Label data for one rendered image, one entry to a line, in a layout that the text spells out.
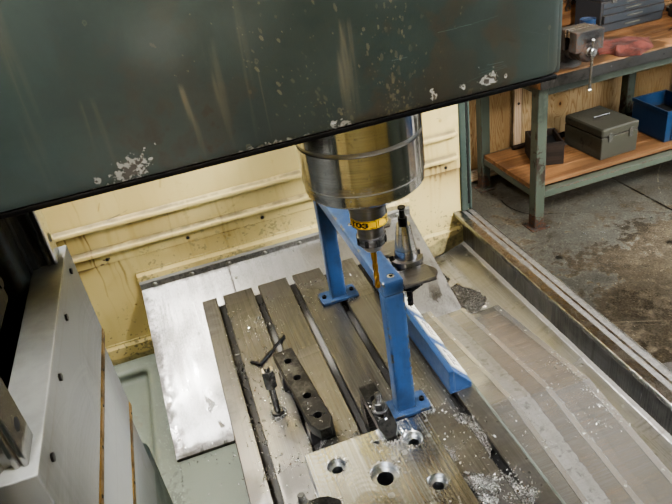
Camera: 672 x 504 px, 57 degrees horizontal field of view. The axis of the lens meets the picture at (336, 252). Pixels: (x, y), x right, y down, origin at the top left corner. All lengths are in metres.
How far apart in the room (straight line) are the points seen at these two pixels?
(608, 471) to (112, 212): 1.41
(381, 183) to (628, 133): 3.27
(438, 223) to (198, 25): 1.66
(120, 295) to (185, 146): 1.42
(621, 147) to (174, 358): 2.88
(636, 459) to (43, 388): 1.17
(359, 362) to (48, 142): 0.98
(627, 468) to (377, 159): 0.98
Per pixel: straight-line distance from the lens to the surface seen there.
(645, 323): 3.03
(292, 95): 0.62
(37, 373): 0.80
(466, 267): 2.13
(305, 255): 1.97
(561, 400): 1.56
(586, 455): 1.47
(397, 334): 1.17
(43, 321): 0.88
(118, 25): 0.59
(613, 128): 3.85
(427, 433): 1.15
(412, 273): 1.13
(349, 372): 1.41
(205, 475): 1.68
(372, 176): 0.73
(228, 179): 1.86
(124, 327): 2.07
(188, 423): 1.76
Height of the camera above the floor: 1.85
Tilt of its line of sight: 31 degrees down
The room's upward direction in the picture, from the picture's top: 9 degrees counter-clockwise
